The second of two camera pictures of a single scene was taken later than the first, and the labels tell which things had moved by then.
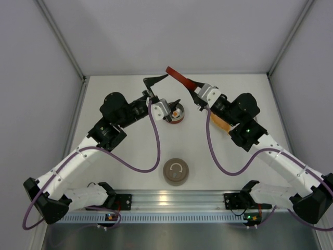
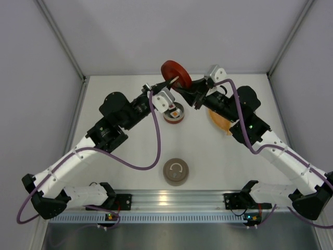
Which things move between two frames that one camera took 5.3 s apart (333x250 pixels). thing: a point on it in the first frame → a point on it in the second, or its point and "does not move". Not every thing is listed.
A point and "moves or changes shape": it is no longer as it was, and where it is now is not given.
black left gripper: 153,98 → 150,91
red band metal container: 180,109 does not move
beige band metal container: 175,183 does not move
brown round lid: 176,170 does not move
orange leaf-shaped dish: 220,123 does not move
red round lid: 189,83 moves or changes shape
